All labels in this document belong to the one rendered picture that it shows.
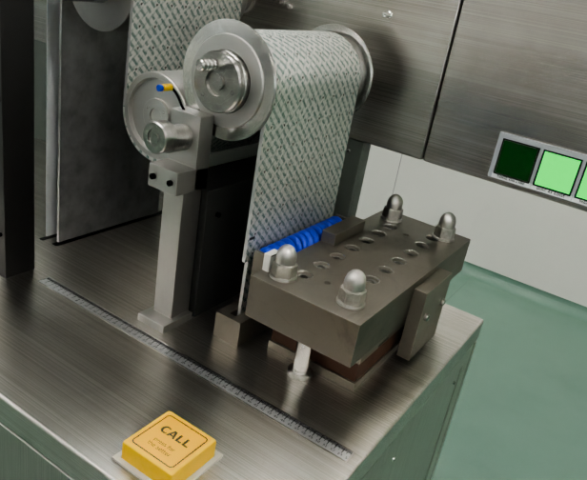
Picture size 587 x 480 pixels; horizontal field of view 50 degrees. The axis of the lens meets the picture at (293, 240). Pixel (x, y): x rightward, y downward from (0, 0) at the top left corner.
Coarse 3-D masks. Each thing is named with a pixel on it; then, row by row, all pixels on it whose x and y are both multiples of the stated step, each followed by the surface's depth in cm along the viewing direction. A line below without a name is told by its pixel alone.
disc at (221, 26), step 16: (208, 32) 78; (224, 32) 76; (240, 32) 75; (256, 32) 74; (192, 48) 80; (256, 48) 74; (272, 64) 74; (272, 80) 74; (192, 96) 82; (272, 96) 75; (256, 112) 77; (224, 128) 80; (240, 128) 79; (256, 128) 77
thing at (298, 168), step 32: (288, 128) 82; (320, 128) 89; (256, 160) 79; (288, 160) 85; (320, 160) 93; (256, 192) 81; (288, 192) 88; (320, 192) 96; (256, 224) 84; (288, 224) 91
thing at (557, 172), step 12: (552, 156) 90; (564, 156) 89; (540, 168) 91; (552, 168) 91; (564, 168) 90; (576, 168) 89; (540, 180) 92; (552, 180) 91; (564, 180) 90; (564, 192) 91
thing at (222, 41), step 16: (208, 48) 78; (224, 48) 77; (240, 48) 75; (192, 64) 80; (256, 64) 75; (192, 80) 81; (256, 80) 75; (256, 96) 76; (208, 112) 81; (240, 112) 78
